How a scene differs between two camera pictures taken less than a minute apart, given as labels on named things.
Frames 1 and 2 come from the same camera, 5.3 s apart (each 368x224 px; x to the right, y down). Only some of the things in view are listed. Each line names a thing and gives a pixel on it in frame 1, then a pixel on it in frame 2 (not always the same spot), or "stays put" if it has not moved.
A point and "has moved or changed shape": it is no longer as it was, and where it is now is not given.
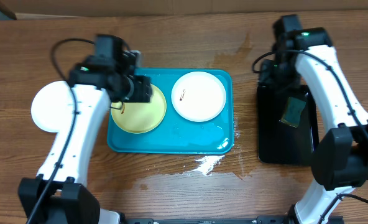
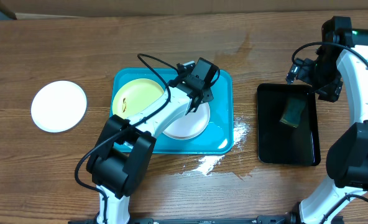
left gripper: [143, 90] to [207, 94]
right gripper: [265, 81] to [331, 93]
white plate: [198, 96] has moved or changed shape
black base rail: [207, 219] stays put
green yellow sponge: [291, 116] stays put
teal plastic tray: [176, 135] stays put
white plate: [53, 106] stays put
